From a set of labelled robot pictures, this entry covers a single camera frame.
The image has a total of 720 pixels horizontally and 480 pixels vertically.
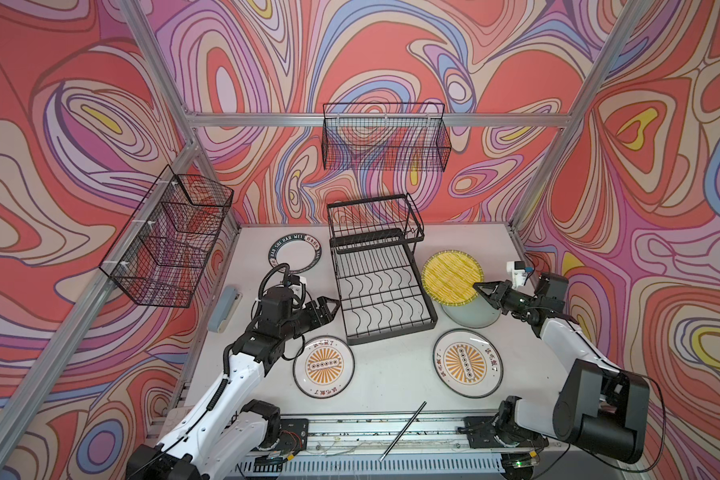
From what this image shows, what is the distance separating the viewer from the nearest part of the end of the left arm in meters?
0.61

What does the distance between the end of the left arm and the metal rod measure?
0.35 metres

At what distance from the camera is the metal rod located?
2.38 feet
